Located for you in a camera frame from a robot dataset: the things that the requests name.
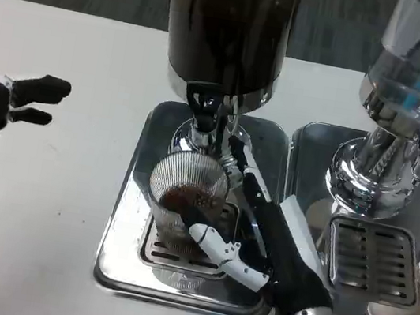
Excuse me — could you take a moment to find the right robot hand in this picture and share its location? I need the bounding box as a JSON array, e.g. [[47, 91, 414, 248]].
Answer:
[[168, 129, 358, 315]]

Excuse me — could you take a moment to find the clear ribbed glass cup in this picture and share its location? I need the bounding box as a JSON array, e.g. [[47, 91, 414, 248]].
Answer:
[[135, 146, 251, 284]]

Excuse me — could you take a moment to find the steel slotted drip grid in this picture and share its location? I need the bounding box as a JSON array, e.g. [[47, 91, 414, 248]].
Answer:
[[136, 189, 243, 281], [318, 213, 420, 309]]

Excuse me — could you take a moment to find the dark drink dispenser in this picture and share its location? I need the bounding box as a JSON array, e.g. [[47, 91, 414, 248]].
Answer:
[[139, 0, 304, 194]]

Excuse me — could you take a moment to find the steel drip tray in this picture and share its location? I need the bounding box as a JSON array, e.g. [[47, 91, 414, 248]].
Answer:
[[88, 91, 303, 315], [264, 118, 420, 315]]

